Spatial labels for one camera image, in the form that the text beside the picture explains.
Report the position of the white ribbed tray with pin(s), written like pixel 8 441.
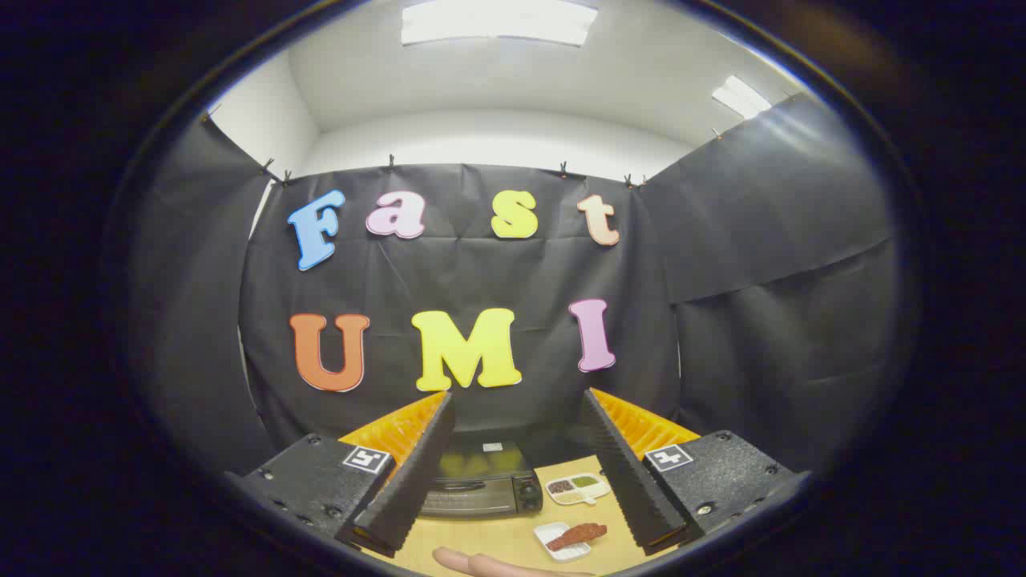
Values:
pixel 549 531

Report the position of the reddish brown meat piece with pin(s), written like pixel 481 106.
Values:
pixel 579 534

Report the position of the white divided dish of beans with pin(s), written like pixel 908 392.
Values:
pixel 577 489

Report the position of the ceiling light panel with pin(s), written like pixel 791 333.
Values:
pixel 497 20
pixel 741 98

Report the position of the black toaster oven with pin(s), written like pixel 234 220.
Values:
pixel 481 490

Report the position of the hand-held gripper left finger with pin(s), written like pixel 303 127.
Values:
pixel 413 473

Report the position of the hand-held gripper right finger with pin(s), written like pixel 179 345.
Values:
pixel 625 473

